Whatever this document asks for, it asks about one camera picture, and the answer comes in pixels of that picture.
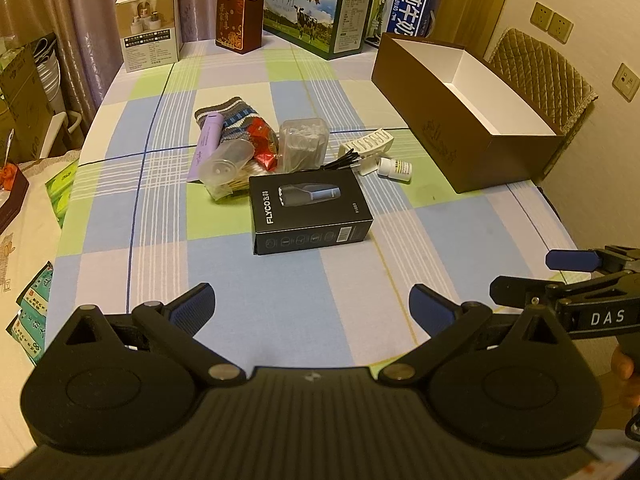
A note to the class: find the brown cardboard box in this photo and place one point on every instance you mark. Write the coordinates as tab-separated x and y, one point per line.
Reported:
22	95

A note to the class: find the blue milk carton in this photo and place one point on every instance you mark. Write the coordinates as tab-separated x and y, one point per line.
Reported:
410	10

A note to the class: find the white product box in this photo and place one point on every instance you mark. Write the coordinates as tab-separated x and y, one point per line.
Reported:
150	35

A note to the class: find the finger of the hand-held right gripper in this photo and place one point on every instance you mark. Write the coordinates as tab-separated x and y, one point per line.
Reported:
520	291
572	260

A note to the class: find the plaid tablecloth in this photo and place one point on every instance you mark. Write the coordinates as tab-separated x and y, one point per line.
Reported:
300	285

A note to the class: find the black shaver box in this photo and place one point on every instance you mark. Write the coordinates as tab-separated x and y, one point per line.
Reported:
300	210

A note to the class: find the green milk carton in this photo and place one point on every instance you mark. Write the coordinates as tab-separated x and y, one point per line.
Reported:
310	15

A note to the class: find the brown storage box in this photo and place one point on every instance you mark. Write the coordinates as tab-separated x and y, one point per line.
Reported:
435	125

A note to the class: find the white blister pack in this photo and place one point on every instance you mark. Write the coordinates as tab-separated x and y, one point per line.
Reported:
367	145

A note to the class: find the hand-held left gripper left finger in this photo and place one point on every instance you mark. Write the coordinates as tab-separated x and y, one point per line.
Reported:
192	307

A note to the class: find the dark brown tray box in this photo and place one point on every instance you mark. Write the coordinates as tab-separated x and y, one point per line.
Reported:
12	200

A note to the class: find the striped knitted sock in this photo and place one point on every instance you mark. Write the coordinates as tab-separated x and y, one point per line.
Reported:
240	115

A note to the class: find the dark red box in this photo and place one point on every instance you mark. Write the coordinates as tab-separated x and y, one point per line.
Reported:
237	20

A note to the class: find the white plastic frame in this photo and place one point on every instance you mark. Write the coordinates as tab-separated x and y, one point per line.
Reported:
57	132

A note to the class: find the green white packet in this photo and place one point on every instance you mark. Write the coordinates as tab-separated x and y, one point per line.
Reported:
37	285
27	335

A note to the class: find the stack of white containers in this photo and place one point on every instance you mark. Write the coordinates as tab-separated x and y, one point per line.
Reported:
47	77

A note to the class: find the beige wall socket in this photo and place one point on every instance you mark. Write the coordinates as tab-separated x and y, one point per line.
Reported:
561	27
541	16

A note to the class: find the red snack packet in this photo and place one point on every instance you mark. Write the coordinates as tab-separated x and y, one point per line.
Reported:
260	140

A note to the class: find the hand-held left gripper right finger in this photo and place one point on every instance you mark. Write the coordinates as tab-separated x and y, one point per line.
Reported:
430	310

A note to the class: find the clear cotton swab box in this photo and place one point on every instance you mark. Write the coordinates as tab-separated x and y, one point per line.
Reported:
302	145

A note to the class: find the beige printed cloth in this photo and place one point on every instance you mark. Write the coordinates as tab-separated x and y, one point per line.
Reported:
20	260

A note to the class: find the purple tube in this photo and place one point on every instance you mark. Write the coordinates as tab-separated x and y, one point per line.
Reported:
207	140

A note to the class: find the beige wall switch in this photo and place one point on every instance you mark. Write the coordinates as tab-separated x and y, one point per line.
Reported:
626	82

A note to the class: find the white pill bottle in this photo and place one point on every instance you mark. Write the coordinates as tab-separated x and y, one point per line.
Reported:
395	167

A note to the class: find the person's right hand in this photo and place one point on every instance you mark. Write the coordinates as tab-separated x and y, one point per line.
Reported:
626	375

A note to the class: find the chair with quilted cover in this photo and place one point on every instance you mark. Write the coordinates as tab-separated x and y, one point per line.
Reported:
540	75

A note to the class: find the clear plastic cup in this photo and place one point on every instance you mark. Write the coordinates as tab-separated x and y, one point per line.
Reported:
225	160

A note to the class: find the pink curtain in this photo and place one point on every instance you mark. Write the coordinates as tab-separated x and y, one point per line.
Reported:
75	10

